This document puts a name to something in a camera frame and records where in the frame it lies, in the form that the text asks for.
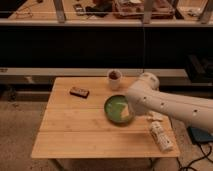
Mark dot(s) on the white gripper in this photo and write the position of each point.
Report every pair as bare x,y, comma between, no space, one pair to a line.
136,109

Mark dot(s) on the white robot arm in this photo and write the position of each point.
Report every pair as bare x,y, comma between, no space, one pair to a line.
143,95

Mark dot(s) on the green bowl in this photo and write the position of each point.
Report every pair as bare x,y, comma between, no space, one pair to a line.
113,107

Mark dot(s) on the small white packet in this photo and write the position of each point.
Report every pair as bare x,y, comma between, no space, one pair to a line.
154,116

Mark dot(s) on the white paper cup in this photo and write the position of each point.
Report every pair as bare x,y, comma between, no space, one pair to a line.
114,77

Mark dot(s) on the white patterned snack package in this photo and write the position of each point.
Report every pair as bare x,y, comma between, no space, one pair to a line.
160,137

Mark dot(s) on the brown chocolate bar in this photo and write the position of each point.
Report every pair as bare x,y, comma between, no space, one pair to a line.
83,93

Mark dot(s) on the light wooden table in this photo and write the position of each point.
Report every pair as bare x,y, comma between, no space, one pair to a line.
75,127

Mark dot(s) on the blue box on floor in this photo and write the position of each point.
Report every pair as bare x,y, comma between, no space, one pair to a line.
199,136

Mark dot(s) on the red tray on shelf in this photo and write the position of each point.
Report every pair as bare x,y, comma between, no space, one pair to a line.
135,9

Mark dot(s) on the black device on shelf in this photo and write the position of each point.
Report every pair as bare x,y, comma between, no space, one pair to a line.
79,9

